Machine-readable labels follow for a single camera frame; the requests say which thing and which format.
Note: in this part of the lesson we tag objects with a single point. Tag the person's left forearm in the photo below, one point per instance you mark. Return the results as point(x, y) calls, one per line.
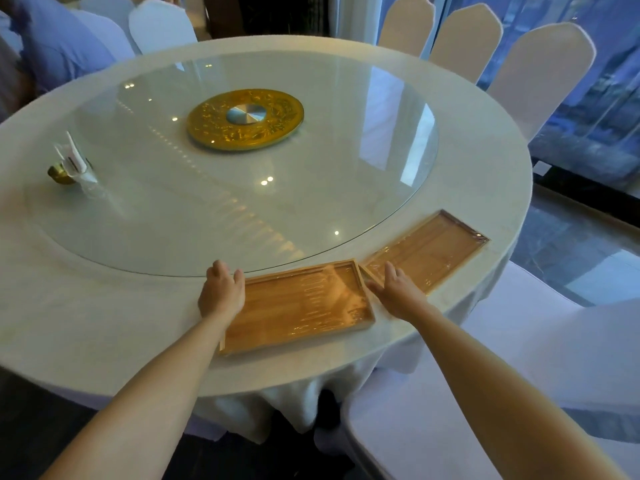
point(145, 404)

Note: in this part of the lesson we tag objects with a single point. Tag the plastic-wrapped wooden tray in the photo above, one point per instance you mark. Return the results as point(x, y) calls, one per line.
point(300, 307)
point(430, 252)

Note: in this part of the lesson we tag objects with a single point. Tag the white covered chair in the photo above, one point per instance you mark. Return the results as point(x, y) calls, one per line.
point(440, 424)
point(160, 27)
point(542, 74)
point(530, 299)
point(407, 24)
point(107, 24)
point(467, 42)

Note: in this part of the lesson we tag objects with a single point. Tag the white tablecloth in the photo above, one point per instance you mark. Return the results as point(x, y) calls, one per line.
point(475, 164)

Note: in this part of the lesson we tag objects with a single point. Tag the round glass turntable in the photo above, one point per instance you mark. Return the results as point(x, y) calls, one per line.
point(200, 194)

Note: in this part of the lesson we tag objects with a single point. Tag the gold round turntable base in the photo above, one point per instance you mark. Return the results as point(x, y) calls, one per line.
point(210, 127)

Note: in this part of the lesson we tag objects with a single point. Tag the person's left hand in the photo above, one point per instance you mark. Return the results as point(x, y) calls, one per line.
point(220, 294)

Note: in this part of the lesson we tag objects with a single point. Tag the gold napkin holder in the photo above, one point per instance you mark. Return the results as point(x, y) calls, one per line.
point(60, 174)

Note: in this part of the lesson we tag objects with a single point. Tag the person's right thumb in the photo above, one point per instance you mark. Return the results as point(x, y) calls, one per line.
point(375, 285)

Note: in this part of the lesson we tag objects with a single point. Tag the person's right hand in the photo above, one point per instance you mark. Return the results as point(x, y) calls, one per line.
point(400, 297)

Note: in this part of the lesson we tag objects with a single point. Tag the person's right forearm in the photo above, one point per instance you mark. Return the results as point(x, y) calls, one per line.
point(505, 394)

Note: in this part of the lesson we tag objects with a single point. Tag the glass window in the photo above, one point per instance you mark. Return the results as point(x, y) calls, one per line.
point(610, 104)

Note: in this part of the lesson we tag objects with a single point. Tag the person's left thumb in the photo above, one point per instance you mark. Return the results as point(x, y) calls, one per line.
point(239, 277)

